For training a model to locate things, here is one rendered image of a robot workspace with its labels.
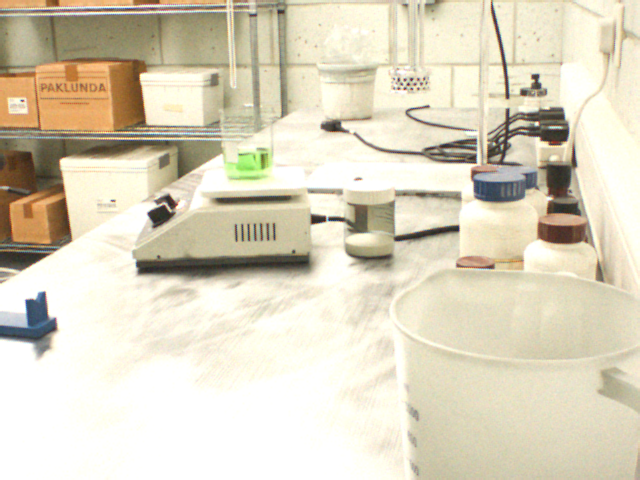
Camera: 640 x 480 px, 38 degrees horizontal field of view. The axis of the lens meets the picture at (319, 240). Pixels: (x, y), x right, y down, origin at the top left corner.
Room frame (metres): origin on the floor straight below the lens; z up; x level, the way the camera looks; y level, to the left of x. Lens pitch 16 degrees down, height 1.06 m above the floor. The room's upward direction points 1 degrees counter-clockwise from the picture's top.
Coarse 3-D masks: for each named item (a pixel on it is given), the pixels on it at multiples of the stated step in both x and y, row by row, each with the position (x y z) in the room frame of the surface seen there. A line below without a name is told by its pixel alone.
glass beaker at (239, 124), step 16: (224, 112) 1.06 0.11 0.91; (240, 112) 1.08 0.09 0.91; (256, 112) 1.07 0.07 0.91; (272, 112) 1.04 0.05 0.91; (224, 128) 1.03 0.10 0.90; (240, 128) 1.02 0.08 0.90; (256, 128) 1.02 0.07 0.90; (272, 128) 1.04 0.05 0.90; (224, 144) 1.03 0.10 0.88; (240, 144) 1.02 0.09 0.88; (256, 144) 1.02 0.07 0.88; (272, 144) 1.04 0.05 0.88; (224, 160) 1.03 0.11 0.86; (240, 160) 1.02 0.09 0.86; (256, 160) 1.02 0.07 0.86; (272, 160) 1.04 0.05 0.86; (224, 176) 1.03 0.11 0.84; (240, 176) 1.02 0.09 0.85; (256, 176) 1.02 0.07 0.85; (272, 176) 1.04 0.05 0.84
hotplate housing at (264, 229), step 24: (192, 216) 0.98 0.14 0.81; (216, 216) 0.98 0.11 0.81; (240, 216) 0.98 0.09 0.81; (264, 216) 0.98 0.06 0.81; (288, 216) 0.99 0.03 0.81; (312, 216) 1.07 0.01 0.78; (144, 240) 0.98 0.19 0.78; (168, 240) 0.98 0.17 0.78; (192, 240) 0.98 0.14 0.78; (216, 240) 0.98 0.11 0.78; (240, 240) 0.98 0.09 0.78; (264, 240) 0.98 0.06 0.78; (288, 240) 0.99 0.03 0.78; (144, 264) 0.98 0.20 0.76; (168, 264) 0.98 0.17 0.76; (192, 264) 0.98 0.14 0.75; (216, 264) 0.99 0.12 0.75
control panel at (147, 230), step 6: (192, 192) 1.09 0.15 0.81; (180, 198) 1.10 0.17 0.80; (186, 198) 1.07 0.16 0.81; (192, 198) 1.05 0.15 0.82; (180, 204) 1.05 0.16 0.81; (186, 204) 1.03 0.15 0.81; (174, 210) 1.04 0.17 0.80; (180, 210) 1.02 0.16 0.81; (186, 210) 0.99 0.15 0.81; (174, 216) 1.00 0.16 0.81; (150, 222) 1.06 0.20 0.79; (168, 222) 0.99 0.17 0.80; (144, 228) 1.04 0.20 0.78; (150, 228) 1.02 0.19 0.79; (156, 228) 1.00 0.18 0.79; (144, 234) 1.00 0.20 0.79; (150, 234) 0.99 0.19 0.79; (138, 240) 0.99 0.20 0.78
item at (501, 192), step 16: (480, 176) 0.83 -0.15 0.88; (496, 176) 0.83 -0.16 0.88; (512, 176) 0.83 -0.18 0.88; (480, 192) 0.81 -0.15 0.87; (496, 192) 0.81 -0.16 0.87; (512, 192) 0.81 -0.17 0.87; (464, 208) 0.83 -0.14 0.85; (480, 208) 0.81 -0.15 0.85; (496, 208) 0.81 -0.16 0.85; (512, 208) 0.81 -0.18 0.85; (528, 208) 0.81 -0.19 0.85; (464, 224) 0.81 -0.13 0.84; (480, 224) 0.80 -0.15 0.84; (496, 224) 0.79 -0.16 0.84; (512, 224) 0.79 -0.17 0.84; (528, 224) 0.80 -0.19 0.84; (464, 240) 0.82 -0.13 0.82; (480, 240) 0.80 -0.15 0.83; (496, 240) 0.79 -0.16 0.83; (512, 240) 0.79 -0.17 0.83; (528, 240) 0.80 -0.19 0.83; (496, 256) 0.79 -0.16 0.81; (512, 256) 0.79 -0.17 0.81
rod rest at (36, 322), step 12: (36, 300) 0.80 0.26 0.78; (0, 312) 0.83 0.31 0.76; (12, 312) 0.83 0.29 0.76; (24, 312) 0.82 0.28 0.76; (36, 312) 0.79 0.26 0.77; (48, 312) 0.81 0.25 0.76; (0, 324) 0.79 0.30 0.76; (12, 324) 0.79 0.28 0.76; (24, 324) 0.79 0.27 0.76; (36, 324) 0.79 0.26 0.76; (48, 324) 0.80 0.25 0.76; (24, 336) 0.79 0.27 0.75; (36, 336) 0.78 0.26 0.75
